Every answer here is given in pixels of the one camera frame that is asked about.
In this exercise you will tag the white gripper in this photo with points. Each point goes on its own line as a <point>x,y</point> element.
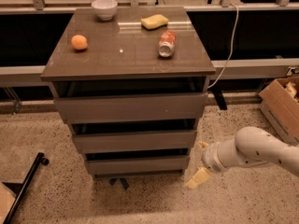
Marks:
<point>209,157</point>

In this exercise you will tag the grey bottom drawer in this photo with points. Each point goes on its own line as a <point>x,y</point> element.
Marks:
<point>142,165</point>

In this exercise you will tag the grey drawer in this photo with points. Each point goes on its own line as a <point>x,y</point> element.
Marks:
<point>120,142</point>
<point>131,108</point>
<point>142,165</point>

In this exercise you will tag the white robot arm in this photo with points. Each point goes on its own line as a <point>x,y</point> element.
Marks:
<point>250,147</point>

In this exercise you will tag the grey drawer cabinet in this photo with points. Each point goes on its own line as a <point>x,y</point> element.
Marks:
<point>122,59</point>

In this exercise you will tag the grey middle drawer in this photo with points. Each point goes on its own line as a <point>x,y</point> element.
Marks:
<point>120,142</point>

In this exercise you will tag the grey top drawer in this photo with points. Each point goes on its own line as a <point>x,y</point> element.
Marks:
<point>131,108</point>

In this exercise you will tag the blue tape cross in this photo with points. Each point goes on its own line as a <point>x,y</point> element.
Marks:
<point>122,180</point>

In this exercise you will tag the cardboard box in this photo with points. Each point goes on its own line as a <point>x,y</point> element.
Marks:
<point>281,107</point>

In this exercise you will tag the red soda can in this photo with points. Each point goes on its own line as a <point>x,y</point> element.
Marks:
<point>167,44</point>

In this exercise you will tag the yellow sponge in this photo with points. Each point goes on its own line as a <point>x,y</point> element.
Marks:
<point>154,21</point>

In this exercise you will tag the orange fruit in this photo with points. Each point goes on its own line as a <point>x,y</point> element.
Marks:
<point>79,42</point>

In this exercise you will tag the white ceramic bowl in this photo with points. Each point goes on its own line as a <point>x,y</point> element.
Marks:
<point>105,9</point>

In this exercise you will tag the black metal frame leg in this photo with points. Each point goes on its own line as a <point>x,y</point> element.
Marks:
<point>19,189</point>

